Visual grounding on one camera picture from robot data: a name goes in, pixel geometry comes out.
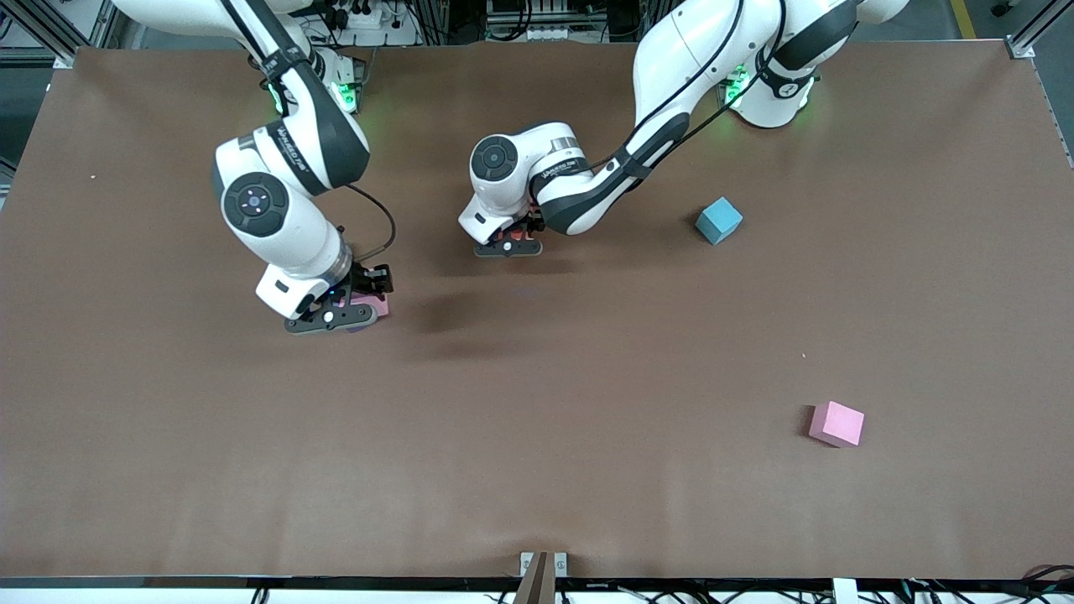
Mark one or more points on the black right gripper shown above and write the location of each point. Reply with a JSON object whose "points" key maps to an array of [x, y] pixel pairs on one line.
{"points": [[367, 278]]}

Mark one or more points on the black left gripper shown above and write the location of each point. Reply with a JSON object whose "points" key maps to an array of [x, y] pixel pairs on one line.
{"points": [[530, 227]]}

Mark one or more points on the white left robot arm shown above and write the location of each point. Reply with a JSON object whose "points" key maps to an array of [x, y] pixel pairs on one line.
{"points": [[696, 50]]}

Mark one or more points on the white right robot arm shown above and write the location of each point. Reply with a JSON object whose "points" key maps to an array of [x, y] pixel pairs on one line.
{"points": [[285, 226]]}

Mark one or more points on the light blue foam cube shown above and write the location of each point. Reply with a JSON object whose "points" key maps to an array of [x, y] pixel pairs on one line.
{"points": [[718, 221]]}

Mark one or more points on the grey equipment rack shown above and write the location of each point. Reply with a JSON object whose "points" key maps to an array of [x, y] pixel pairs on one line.
{"points": [[545, 33]]}

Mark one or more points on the brown table cover sheet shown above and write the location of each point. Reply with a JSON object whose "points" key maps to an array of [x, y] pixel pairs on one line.
{"points": [[587, 470]]}

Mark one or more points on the white power strip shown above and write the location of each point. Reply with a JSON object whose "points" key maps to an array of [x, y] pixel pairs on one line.
{"points": [[394, 35]]}

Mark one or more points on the black caster wheel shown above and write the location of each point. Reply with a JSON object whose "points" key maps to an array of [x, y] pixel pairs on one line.
{"points": [[1002, 8]]}

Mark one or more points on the silver metal bracket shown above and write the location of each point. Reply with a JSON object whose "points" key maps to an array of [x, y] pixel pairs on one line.
{"points": [[526, 564], [560, 564]]}

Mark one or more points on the silver aluminium frame profile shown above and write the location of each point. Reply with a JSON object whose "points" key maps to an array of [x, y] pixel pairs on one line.
{"points": [[1022, 49], [105, 21]]}

